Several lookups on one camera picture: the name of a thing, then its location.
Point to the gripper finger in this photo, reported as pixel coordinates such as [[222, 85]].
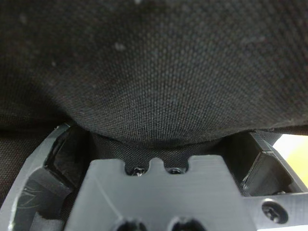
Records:
[[267, 166], [43, 178]]

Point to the black polo shirt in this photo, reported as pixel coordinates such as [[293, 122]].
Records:
[[154, 72]]

